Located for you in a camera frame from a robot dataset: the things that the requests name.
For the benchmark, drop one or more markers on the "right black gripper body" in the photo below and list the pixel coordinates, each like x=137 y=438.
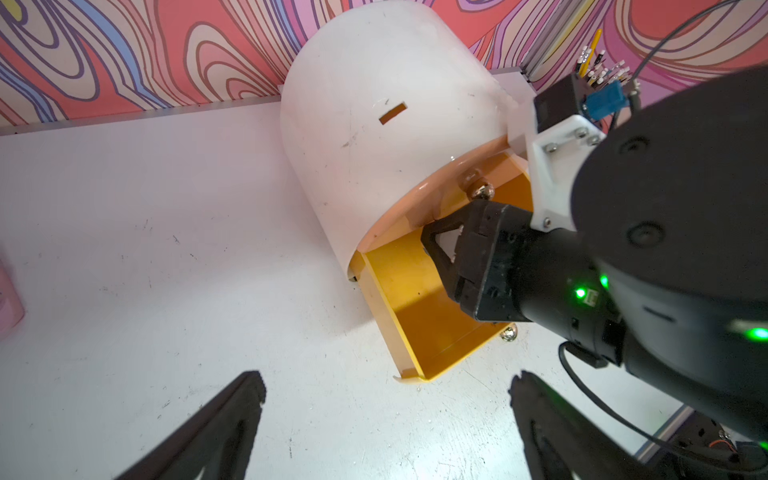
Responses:
x=488 y=252

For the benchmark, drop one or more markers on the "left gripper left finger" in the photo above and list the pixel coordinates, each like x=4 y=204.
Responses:
x=214 y=443

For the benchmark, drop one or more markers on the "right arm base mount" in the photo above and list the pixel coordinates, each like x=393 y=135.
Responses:
x=697 y=433

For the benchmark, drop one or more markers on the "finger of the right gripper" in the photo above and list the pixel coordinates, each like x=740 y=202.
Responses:
x=446 y=241

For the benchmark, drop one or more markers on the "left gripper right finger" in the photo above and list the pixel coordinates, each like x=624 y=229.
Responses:
x=561 y=443

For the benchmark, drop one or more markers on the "orange top drawer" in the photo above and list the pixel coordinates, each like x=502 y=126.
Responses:
x=443 y=192

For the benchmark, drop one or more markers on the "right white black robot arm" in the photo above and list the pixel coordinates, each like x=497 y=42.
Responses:
x=646 y=246

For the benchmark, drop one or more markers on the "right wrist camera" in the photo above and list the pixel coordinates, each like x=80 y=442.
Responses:
x=566 y=129

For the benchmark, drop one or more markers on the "pink plastic case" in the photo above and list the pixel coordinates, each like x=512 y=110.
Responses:
x=12 y=310

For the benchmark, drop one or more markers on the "cream round drawer cabinet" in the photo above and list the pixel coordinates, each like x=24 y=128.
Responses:
x=380 y=98

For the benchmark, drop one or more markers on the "yellow drawer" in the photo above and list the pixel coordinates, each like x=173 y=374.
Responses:
x=426 y=333

